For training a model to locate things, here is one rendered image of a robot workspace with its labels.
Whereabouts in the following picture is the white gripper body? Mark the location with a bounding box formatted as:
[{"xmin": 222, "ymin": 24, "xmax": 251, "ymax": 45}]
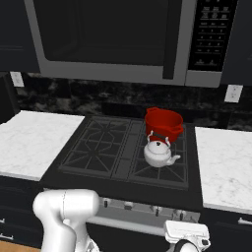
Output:
[{"xmin": 163, "ymin": 220, "xmax": 212, "ymax": 247}]

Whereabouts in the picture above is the white kettle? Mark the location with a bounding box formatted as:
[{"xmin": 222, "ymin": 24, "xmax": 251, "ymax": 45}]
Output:
[{"xmin": 143, "ymin": 130, "xmax": 182, "ymax": 168}]

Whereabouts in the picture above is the black stove with oven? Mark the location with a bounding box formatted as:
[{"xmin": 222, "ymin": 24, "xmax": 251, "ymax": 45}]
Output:
[{"xmin": 38, "ymin": 113, "xmax": 205, "ymax": 252}]

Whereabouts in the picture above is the dark base cabinet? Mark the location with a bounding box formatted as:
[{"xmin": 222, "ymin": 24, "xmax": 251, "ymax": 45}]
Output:
[
  {"xmin": 199, "ymin": 208, "xmax": 252, "ymax": 252},
  {"xmin": 0, "ymin": 175, "xmax": 45, "ymax": 249}
]

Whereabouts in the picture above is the black oven door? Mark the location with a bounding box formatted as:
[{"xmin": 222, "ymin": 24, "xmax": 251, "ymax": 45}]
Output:
[{"xmin": 86, "ymin": 222, "xmax": 171, "ymax": 252}]

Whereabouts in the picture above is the red pot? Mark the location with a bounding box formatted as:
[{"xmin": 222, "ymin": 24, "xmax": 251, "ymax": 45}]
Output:
[{"xmin": 144, "ymin": 106, "xmax": 185, "ymax": 143}]

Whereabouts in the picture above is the silver microwave oven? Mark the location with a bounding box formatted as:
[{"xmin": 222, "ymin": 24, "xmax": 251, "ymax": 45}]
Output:
[{"xmin": 24, "ymin": 0, "xmax": 239, "ymax": 90}]

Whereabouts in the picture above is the black microwave door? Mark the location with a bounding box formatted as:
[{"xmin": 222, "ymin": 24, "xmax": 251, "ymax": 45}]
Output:
[{"xmin": 24, "ymin": 0, "xmax": 198, "ymax": 87}]

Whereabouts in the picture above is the silver oven door handle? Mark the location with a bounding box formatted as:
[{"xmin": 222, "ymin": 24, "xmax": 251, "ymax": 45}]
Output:
[{"xmin": 86, "ymin": 215, "xmax": 167, "ymax": 237}]

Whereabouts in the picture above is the white wall outlet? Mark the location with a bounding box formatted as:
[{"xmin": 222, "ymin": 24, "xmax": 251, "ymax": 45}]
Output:
[
  {"xmin": 9, "ymin": 71, "xmax": 26, "ymax": 89},
  {"xmin": 223, "ymin": 84, "xmax": 244, "ymax": 104}
]

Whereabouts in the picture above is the black microwave door handle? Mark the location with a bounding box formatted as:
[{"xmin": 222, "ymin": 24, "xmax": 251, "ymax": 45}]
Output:
[{"xmin": 161, "ymin": 0, "xmax": 183, "ymax": 81}]

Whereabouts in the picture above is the dark wall cupboard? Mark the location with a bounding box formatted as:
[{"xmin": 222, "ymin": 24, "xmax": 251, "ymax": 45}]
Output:
[
  {"xmin": 220, "ymin": 0, "xmax": 252, "ymax": 88},
  {"xmin": 0, "ymin": 0, "xmax": 41, "ymax": 75}
]

